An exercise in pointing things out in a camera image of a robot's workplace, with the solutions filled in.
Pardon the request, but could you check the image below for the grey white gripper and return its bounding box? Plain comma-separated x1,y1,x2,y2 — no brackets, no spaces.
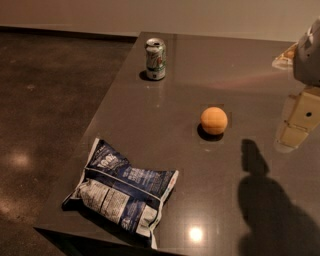
272,19,320,153

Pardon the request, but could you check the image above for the orange fruit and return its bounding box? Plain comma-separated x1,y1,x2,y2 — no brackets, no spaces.
200,107,228,135

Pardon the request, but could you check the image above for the green soda can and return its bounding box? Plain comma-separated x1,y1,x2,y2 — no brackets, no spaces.
145,38,166,81

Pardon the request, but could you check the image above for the blue chip bag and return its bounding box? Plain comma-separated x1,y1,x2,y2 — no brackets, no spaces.
62,138,179,249

